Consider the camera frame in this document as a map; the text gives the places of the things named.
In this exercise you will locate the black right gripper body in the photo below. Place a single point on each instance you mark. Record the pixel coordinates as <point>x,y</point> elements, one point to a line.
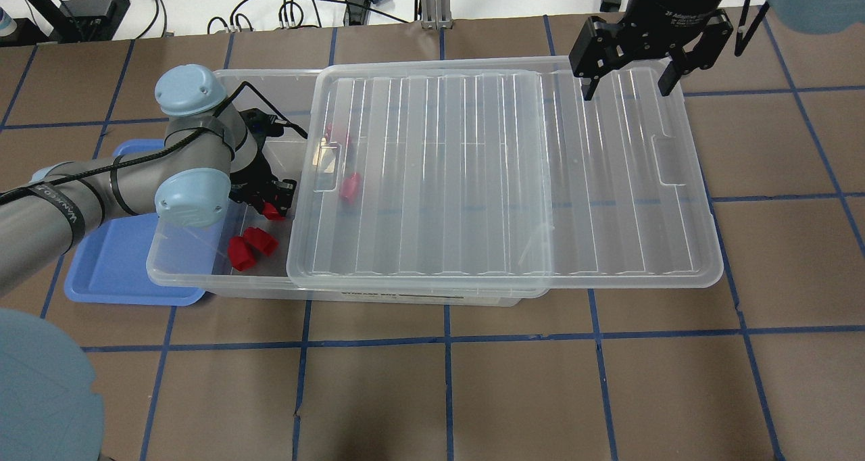
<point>670,9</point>

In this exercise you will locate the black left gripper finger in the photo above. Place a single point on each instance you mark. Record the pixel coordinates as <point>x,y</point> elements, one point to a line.
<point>285,191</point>

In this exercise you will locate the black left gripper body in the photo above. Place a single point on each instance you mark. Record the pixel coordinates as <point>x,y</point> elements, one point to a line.
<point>253,178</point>

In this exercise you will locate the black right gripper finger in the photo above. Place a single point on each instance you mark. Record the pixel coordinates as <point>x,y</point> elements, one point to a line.
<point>709,45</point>
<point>595,54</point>

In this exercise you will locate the clear plastic box lid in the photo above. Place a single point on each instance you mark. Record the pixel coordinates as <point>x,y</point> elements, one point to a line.
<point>629,207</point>

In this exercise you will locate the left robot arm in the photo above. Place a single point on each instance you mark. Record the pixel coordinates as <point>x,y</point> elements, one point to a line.
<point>213,156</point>

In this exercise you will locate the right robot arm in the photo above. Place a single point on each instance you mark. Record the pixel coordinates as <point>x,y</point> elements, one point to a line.
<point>806,16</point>

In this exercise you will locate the clear plastic storage box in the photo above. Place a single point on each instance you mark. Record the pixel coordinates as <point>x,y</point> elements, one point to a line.
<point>455,204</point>

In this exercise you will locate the blue plastic tray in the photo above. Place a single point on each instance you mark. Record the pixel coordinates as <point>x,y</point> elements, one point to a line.
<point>109,267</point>

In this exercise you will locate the aluminium frame post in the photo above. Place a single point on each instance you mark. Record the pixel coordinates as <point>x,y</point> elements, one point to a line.
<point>435,14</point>

